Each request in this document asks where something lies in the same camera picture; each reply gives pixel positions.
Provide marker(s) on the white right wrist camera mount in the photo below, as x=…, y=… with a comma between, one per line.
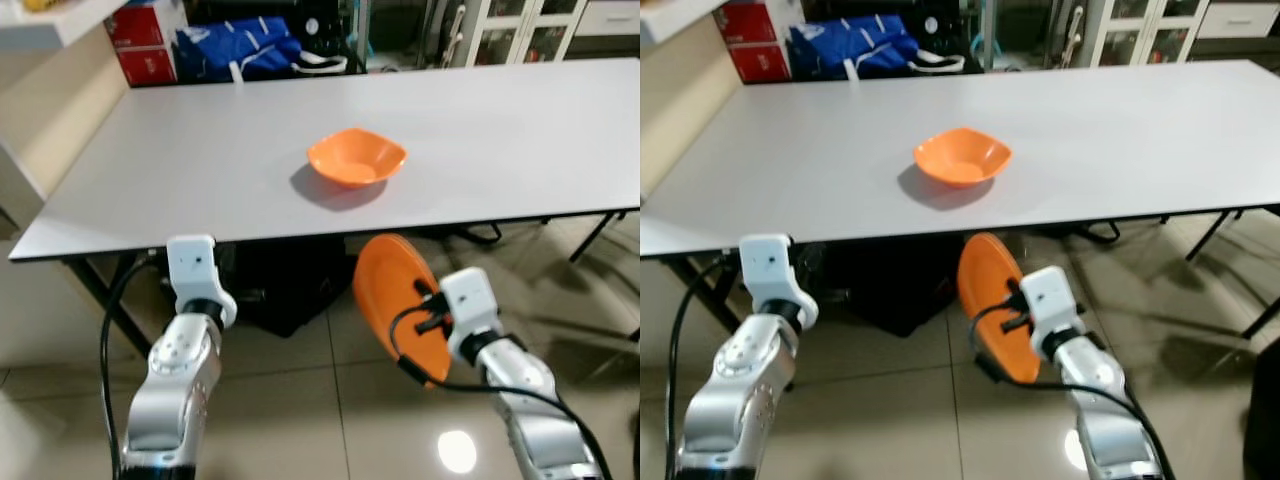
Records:
x=1045, y=295
x=470, y=300

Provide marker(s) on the red cardboard box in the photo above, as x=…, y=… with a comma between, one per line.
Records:
x=145, y=25
x=750, y=22
x=148, y=65
x=760, y=62

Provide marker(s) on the black and white sneaker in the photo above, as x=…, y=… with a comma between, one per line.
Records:
x=320, y=65
x=935, y=65

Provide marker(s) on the black bulky object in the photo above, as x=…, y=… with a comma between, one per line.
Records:
x=1265, y=420

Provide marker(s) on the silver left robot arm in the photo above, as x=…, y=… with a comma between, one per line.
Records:
x=735, y=400
x=175, y=390

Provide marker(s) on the black bag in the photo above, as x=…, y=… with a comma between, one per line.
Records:
x=885, y=285
x=290, y=285

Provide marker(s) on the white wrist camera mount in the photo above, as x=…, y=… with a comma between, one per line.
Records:
x=470, y=300
x=770, y=268
x=192, y=265
x=1045, y=295

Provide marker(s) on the white drawer unit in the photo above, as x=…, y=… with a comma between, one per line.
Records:
x=610, y=18
x=1240, y=18

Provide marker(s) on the white glass door cabinet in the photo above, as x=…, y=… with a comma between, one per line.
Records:
x=540, y=30
x=1150, y=30

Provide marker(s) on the orange plastic bowl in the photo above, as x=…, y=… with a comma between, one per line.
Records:
x=960, y=155
x=355, y=155

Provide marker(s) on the blue fabric bag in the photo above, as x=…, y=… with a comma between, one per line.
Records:
x=235, y=45
x=850, y=45

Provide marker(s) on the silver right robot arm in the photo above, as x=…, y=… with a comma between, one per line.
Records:
x=1105, y=420
x=540, y=420

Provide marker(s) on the white wall shelf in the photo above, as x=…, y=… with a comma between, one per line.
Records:
x=40, y=30
x=665, y=20

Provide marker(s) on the orange plastic plate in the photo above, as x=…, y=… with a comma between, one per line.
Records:
x=385, y=300
x=985, y=300

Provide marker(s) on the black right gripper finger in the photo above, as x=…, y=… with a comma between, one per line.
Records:
x=1016, y=324
x=430, y=326

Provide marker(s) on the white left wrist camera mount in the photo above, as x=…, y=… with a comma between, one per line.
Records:
x=192, y=265
x=770, y=268

